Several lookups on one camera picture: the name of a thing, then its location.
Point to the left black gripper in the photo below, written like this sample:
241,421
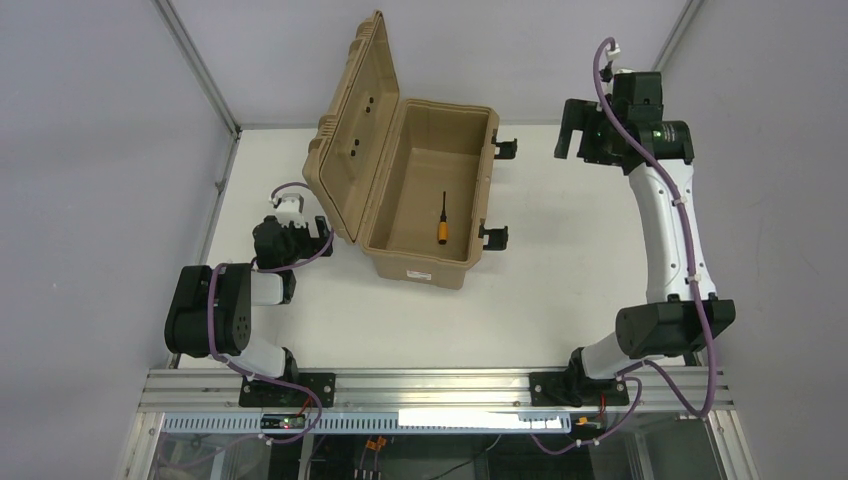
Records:
313,235

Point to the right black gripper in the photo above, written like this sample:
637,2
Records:
586,132

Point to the orange black screwdriver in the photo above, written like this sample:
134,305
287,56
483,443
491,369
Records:
443,229

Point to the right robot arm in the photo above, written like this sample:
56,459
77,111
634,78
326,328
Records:
682,310

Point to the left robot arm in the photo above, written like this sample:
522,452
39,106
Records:
211,311

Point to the tan plastic toolbox bin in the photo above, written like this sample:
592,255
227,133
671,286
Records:
379,163

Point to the upper black toolbox latch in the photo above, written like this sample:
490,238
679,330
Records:
504,149

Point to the black toolbox latch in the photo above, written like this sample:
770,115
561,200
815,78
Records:
493,239
504,149

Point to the lower black toolbox latch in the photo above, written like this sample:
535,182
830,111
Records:
493,239

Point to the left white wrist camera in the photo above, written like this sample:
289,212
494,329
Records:
287,208

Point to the right aluminium frame post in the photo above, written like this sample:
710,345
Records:
686,17

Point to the aluminium frame post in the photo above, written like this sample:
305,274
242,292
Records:
686,17
209,87

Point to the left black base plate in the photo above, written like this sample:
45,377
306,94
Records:
261,394

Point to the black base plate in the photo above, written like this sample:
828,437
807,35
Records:
261,394
569,389

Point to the perforated cable tray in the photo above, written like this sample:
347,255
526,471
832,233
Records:
413,421

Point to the left aluminium frame post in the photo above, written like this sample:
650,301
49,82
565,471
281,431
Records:
209,87

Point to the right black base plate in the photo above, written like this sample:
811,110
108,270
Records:
569,389

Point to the aluminium mounting rail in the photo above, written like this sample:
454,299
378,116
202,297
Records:
356,390

